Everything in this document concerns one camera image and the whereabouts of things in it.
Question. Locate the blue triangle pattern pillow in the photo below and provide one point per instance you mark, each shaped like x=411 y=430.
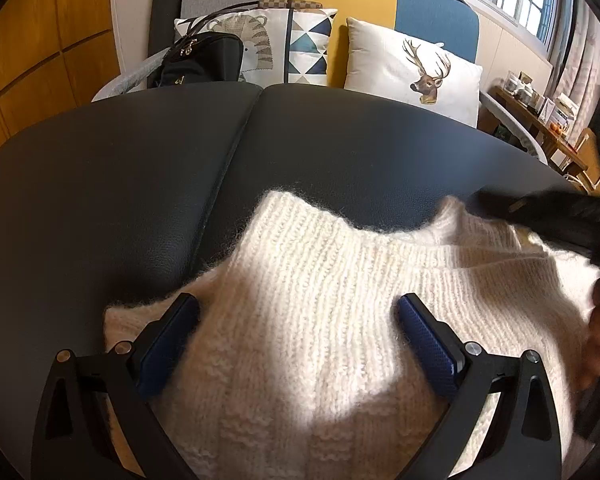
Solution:
x=307 y=55

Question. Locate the white deer print pillow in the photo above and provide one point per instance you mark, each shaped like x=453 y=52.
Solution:
x=380 y=60

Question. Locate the black handbag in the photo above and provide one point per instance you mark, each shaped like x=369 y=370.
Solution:
x=200 y=60

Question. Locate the wooden wardrobe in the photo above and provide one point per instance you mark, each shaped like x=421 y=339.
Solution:
x=40 y=60

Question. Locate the group of white jars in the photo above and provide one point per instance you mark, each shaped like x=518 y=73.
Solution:
x=520 y=92

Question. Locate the white knit sweater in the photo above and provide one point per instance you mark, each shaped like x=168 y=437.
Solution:
x=305 y=285

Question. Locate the wooden chair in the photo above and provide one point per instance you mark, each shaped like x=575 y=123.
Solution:
x=587 y=150

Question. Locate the pale patterned curtain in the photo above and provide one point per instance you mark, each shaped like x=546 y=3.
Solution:
x=585 y=60

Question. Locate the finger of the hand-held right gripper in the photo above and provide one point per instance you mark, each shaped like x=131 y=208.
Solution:
x=555 y=215

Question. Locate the brown checkered bag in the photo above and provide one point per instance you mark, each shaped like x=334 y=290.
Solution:
x=290 y=4

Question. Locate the wooden side table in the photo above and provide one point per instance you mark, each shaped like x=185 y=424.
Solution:
x=545 y=132

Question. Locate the white hedgehog print pillow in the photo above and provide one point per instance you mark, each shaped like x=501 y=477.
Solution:
x=260 y=40

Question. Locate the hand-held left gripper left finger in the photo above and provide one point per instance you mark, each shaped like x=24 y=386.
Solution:
x=172 y=340

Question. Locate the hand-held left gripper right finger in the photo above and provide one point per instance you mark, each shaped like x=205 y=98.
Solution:
x=425 y=345

